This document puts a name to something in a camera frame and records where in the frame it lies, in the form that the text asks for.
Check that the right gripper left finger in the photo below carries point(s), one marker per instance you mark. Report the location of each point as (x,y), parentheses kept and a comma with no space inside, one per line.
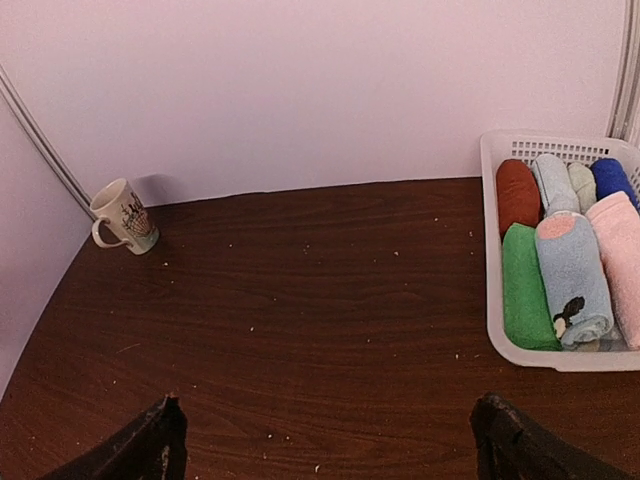
(151,446)

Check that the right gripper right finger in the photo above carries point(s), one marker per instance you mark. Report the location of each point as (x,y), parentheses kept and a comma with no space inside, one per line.
(510,445)

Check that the blue polka dot towel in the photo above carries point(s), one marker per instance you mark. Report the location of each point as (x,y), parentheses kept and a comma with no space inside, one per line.
(577,291)

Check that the pink towel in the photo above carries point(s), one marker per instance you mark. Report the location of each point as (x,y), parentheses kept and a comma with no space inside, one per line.
(615,222)

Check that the white plastic basket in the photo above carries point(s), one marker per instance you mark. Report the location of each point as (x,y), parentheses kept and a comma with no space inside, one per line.
(609,353)

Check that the beige ceramic mug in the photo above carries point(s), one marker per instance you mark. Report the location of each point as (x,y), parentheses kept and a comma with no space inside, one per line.
(119,208)

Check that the light blue rolled towel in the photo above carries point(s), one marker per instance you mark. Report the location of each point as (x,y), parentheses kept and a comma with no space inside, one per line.
(554,184)

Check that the pale green rolled towel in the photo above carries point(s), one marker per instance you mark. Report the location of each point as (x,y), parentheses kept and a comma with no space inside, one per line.
(583,184)

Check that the dark blue rolled towel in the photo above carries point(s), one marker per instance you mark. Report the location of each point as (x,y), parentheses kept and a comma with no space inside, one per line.
(610,178)

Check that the right aluminium frame post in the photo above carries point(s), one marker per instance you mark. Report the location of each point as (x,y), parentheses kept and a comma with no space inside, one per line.
(624,118)

